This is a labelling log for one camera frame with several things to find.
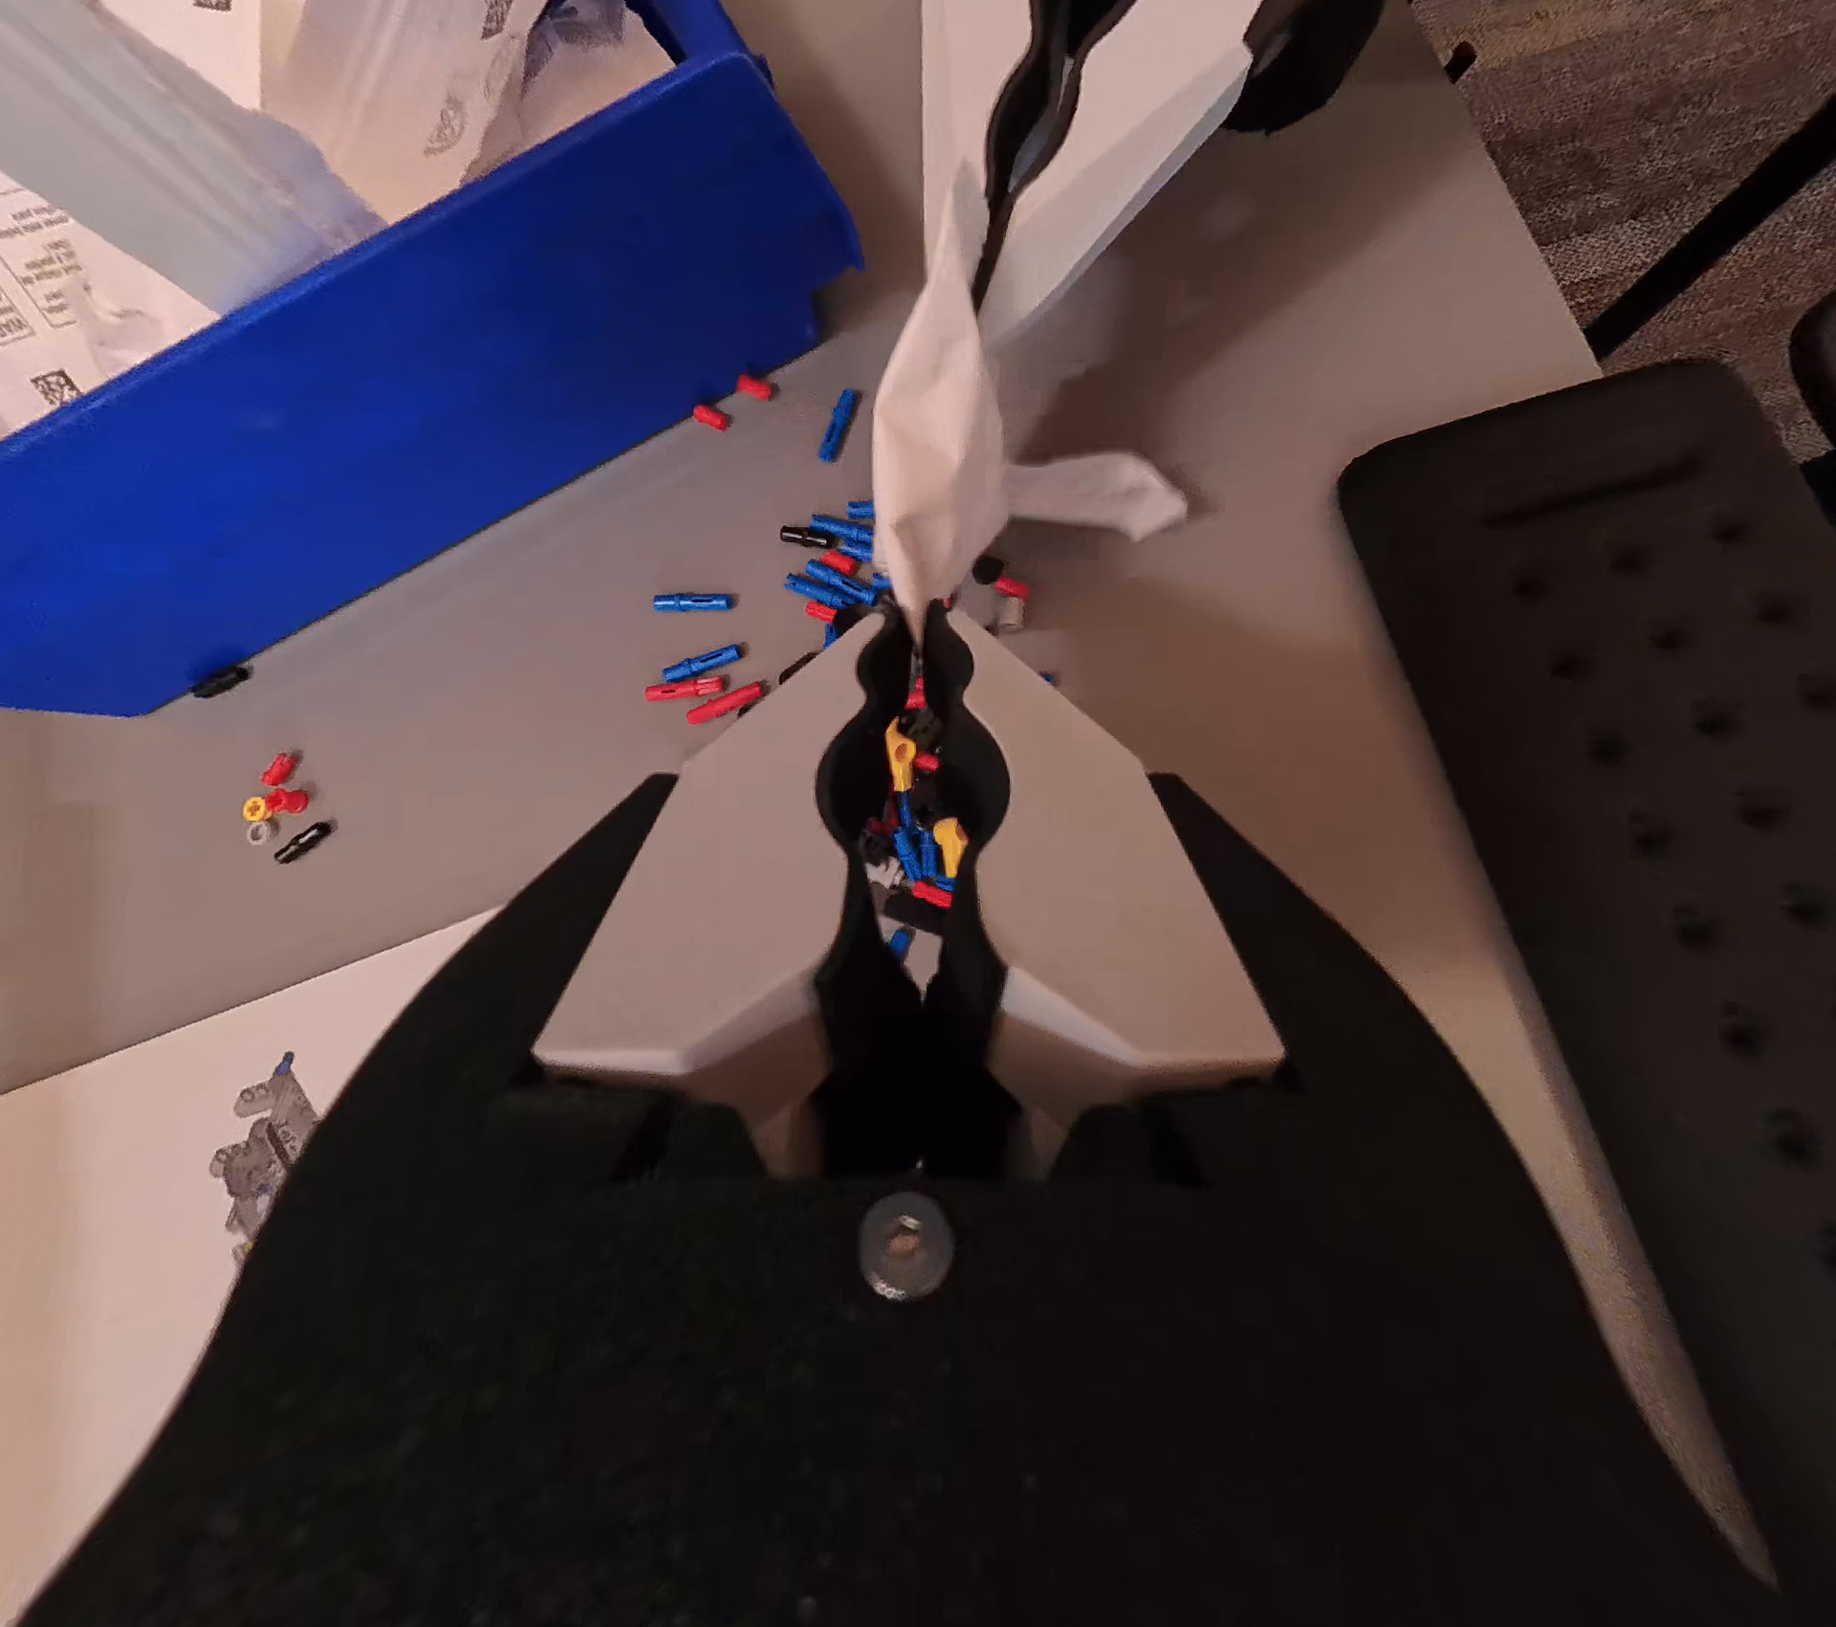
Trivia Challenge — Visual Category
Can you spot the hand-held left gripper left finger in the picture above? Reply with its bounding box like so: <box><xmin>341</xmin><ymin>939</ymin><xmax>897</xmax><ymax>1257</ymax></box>
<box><xmin>530</xmin><ymin>610</ymin><xmax>924</xmax><ymax>1180</ymax></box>

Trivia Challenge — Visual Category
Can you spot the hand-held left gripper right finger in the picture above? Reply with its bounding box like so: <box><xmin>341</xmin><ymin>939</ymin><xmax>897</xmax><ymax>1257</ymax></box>
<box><xmin>918</xmin><ymin>604</ymin><xmax>1285</xmax><ymax>1180</ymax></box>

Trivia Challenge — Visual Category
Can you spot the pile of small lego pins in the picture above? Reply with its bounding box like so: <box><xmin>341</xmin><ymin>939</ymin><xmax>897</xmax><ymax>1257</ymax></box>
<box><xmin>641</xmin><ymin>495</ymin><xmax>1063</xmax><ymax>962</ymax></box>

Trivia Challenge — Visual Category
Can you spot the small white paper bag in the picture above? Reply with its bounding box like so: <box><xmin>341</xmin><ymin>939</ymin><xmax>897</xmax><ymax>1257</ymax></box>
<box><xmin>866</xmin><ymin>164</ymin><xmax>1190</xmax><ymax>640</ymax></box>

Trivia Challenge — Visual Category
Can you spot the blue plastic bin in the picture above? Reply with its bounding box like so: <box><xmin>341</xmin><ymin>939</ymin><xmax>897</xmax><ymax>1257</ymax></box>
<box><xmin>0</xmin><ymin>0</ymin><xmax>863</xmax><ymax>719</ymax></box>

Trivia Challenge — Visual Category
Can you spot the lego instruction booklet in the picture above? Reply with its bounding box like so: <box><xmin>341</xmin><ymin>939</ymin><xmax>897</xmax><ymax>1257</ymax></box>
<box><xmin>0</xmin><ymin>910</ymin><xmax>505</xmax><ymax>1588</ymax></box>

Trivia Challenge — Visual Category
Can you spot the black perforated pad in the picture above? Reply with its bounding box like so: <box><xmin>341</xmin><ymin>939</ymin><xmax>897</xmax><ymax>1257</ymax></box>
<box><xmin>1337</xmin><ymin>363</ymin><xmax>1836</xmax><ymax>1588</ymax></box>

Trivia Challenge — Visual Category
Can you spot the crumpled white paper bag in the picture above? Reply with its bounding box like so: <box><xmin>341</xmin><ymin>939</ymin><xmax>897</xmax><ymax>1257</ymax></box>
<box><xmin>287</xmin><ymin>0</ymin><xmax>679</xmax><ymax>223</ymax></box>

